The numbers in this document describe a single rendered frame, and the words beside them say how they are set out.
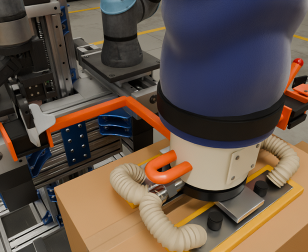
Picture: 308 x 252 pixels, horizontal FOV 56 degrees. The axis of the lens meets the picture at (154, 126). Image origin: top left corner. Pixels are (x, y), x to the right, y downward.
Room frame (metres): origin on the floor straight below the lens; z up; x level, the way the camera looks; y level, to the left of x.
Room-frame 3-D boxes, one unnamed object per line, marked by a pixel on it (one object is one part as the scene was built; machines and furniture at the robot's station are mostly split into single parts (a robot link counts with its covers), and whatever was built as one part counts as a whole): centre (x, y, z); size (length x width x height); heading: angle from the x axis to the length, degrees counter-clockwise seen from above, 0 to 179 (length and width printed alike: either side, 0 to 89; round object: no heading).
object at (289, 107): (0.62, -0.32, 1.07); 0.10 x 0.08 x 0.06; 36
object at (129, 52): (1.00, 0.12, 1.09); 0.15 x 0.15 x 0.10
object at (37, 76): (0.52, 0.25, 1.22); 0.09 x 0.08 x 0.12; 126
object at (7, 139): (0.50, 0.28, 1.07); 0.09 x 0.08 x 0.05; 36
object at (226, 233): (0.39, -0.17, 0.97); 0.34 x 0.10 x 0.05; 126
